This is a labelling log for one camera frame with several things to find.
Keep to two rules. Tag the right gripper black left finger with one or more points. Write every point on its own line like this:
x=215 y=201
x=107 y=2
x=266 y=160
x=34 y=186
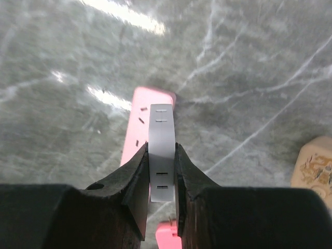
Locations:
x=110 y=213

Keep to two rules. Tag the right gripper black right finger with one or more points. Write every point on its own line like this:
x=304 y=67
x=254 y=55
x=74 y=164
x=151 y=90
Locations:
x=212 y=216

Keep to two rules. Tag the red square plug adapter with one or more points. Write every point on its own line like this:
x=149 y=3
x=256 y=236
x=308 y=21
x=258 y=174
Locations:
x=166 y=236

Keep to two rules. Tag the pink power strip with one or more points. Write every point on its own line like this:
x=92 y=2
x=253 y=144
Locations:
x=137 y=129

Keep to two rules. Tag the white square plug adapter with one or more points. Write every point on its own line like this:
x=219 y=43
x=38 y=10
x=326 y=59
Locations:
x=161 y=152

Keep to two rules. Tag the tan wooden plug adapter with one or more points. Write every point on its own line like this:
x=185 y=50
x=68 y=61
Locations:
x=313 y=168

